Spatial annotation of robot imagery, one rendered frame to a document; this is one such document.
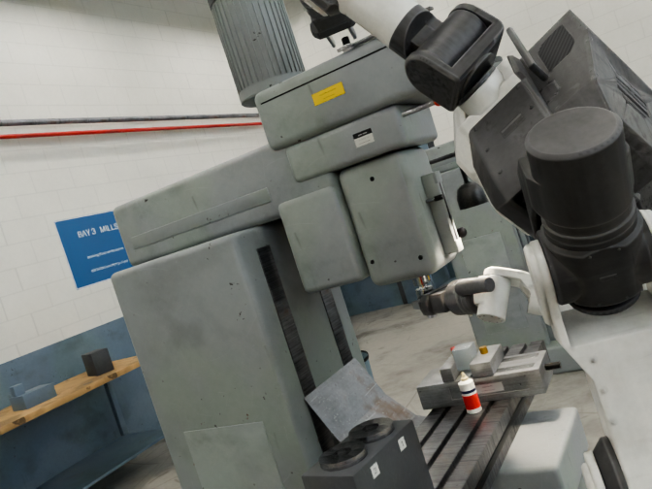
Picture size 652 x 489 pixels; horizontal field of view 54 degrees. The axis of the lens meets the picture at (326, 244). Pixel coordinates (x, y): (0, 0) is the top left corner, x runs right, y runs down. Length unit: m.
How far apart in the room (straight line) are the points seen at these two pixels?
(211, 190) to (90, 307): 4.46
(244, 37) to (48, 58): 5.21
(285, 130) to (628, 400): 1.05
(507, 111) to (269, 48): 0.83
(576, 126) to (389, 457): 0.68
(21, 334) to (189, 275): 4.09
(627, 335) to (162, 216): 1.39
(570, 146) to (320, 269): 0.99
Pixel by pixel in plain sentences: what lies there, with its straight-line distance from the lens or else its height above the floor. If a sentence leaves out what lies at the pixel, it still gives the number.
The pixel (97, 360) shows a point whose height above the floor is 1.00.
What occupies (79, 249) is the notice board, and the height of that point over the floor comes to 1.92.
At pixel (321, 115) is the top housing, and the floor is 1.77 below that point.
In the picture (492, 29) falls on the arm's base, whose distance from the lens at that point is 1.17.
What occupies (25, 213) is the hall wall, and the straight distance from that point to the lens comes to 6.08.
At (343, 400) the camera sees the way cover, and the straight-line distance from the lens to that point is 1.89.
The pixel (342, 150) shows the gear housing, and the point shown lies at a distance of 1.60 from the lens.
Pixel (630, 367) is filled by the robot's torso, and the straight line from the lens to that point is 0.99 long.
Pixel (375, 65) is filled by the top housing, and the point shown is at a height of 1.83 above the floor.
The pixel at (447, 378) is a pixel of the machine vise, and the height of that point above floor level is 0.99.
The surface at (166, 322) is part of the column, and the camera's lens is 1.90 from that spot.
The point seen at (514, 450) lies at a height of 0.83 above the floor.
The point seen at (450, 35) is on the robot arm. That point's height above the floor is 1.76.
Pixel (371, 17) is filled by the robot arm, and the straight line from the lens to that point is 1.18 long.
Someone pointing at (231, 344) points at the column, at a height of 1.27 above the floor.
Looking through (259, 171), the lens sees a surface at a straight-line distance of 1.74.
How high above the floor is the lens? 1.53
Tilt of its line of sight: 3 degrees down
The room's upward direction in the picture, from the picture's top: 18 degrees counter-clockwise
